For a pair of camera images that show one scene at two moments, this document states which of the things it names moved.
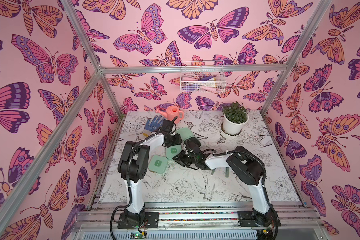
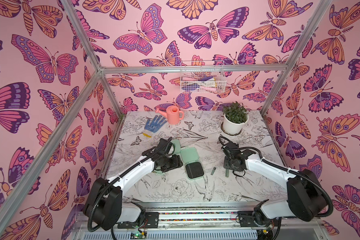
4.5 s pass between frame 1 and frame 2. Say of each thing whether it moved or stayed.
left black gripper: moved
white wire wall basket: stayed
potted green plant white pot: stayed
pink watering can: stayed
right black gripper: moved
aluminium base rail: stayed
